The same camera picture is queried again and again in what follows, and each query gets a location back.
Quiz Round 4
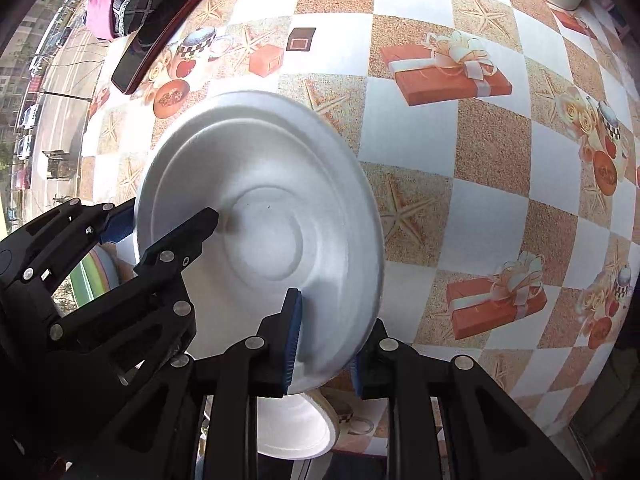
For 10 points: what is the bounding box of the white foam bowl bottom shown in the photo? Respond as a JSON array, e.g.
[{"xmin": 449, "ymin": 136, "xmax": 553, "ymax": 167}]
[{"xmin": 257, "ymin": 390, "xmax": 340, "ymax": 460}]

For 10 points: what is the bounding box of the white foam bowl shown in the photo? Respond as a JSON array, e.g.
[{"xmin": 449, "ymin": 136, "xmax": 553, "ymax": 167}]
[
  {"xmin": 134, "ymin": 91, "xmax": 384, "ymax": 393},
  {"xmin": 257, "ymin": 390, "xmax": 340, "ymax": 460}
]

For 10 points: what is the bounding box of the green pastel plate stack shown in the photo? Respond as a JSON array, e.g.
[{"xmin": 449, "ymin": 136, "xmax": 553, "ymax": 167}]
[{"xmin": 70, "ymin": 246, "xmax": 120, "ymax": 307}]

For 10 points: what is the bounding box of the dark red smartphone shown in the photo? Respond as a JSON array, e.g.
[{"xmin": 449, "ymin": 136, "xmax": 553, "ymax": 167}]
[{"xmin": 112, "ymin": 0, "xmax": 201, "ymax": 96}]

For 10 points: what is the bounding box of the patterned checkered tablecloth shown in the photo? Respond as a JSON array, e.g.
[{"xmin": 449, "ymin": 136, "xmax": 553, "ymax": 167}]
[{"xmin": 79, "ymin": 0, "xmax": 639, "ymax": 434}]

